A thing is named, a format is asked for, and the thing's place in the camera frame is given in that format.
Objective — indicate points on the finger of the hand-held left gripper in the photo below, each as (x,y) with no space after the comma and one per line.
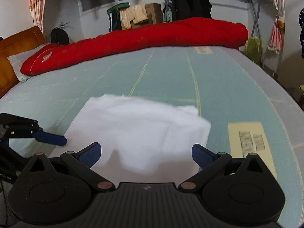
(51,139)

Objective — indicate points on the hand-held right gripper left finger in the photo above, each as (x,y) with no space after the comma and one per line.
(91,155)

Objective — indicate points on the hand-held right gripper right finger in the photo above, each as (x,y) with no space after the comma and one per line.
(201,155)

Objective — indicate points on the white printed t-shirt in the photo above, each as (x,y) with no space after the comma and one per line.
(133,133)

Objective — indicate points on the grey checked pillow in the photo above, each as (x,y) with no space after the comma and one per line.
(19,60)

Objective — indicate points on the wooden headboard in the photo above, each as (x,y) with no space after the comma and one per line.
(19,45)

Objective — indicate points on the black backpack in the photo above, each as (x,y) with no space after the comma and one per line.
(59,36)

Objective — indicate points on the yellow-green plastic bag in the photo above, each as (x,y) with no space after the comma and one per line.
(253,48)

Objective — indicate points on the rolled red quilt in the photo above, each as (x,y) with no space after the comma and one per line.
(154,38)

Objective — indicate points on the pink patterned curtain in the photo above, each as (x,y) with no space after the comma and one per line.
(36,2)
(276,35)

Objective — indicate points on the metal drying rack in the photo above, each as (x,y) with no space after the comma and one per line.
(256,25)

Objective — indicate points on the pale green garment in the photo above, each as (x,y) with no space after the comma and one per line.
(167,15)

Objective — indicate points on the beige flowered garment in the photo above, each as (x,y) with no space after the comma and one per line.
(133,14)

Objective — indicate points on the black jacket with round badge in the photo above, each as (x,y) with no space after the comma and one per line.
(180,7)

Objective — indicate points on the cardboard box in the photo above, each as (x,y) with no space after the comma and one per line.
(154,13)

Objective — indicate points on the plain black hanging jacket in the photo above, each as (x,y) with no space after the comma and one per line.
(201,4)

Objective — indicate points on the dark blue dotted garment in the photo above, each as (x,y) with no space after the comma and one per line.
(301,33)

